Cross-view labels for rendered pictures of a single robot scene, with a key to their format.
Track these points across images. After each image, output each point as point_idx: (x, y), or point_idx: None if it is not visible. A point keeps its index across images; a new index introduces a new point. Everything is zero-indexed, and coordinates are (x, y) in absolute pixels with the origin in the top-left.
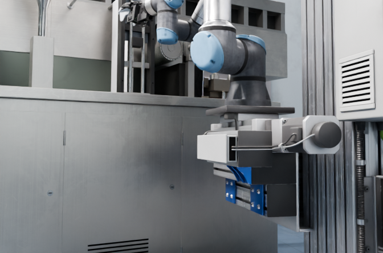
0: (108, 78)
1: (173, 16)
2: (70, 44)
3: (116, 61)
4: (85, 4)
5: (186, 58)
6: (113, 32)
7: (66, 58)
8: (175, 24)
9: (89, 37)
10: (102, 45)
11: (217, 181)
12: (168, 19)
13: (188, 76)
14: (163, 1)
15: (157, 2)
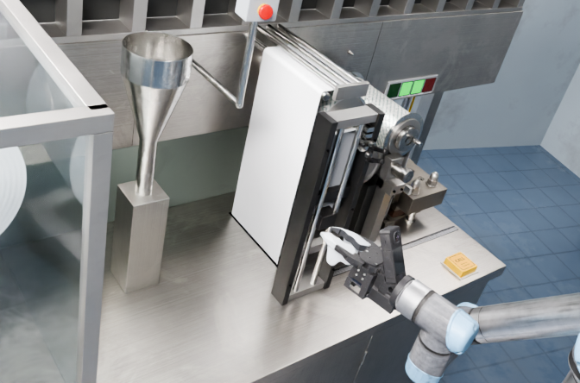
0: (226, 157)
1: (450, 357)
2: (169, 118)
3: (258, 172)
4: (204, 38)
5: (384, 187)
6: (258, 110)
7: (160, 144)
8: (447, 365)
9: (204, 98)
10: (224, 106)
11: (389, 378)
12: (441, 365)
13: (379, 212)
14: (443, 342)
15: (429, 332)
